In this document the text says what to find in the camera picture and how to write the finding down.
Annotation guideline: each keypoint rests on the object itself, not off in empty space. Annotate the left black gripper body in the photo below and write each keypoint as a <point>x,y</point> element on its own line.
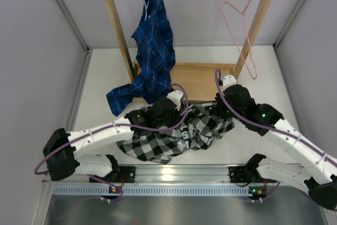
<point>171,121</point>

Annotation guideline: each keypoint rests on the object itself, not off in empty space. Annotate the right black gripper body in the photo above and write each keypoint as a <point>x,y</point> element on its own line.
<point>223,111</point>

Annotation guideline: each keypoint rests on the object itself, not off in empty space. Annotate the black white checkered shirt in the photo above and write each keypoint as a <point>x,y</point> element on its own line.
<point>200,129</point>

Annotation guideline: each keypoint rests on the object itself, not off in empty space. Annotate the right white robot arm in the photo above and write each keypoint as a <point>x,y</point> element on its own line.
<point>314,172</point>

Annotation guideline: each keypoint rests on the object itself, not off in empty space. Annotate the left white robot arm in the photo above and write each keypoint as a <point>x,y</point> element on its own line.
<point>70,153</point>

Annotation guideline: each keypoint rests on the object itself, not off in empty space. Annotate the blue plaid shirt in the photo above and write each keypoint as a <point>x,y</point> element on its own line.
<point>155,57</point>

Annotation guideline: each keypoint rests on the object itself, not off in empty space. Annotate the wooden clothes rack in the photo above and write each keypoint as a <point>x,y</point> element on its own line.
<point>195,77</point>

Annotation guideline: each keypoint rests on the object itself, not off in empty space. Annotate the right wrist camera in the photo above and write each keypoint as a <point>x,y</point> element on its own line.
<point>226,81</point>

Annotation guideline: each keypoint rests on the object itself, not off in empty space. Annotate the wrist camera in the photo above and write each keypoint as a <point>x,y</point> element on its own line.
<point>226,81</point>
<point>176,96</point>

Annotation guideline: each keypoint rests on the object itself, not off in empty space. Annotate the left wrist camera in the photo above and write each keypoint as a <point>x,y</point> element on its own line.
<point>176,96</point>

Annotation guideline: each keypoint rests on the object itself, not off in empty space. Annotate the aluminium mounting rail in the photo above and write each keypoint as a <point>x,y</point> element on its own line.
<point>182,174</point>

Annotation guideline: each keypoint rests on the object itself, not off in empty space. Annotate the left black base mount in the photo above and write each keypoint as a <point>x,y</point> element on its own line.
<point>126,175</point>

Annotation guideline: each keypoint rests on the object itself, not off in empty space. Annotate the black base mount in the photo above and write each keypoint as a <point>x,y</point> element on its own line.
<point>241,175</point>
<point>126,175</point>

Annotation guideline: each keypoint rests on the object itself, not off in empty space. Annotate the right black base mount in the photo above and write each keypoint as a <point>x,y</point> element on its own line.
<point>241,175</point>

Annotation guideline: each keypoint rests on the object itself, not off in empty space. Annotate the slotted grey cable duct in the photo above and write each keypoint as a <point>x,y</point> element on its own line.
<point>159,190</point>

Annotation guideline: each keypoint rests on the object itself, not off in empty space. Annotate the light blue wire hanger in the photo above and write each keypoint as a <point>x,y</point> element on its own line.
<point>144,1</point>

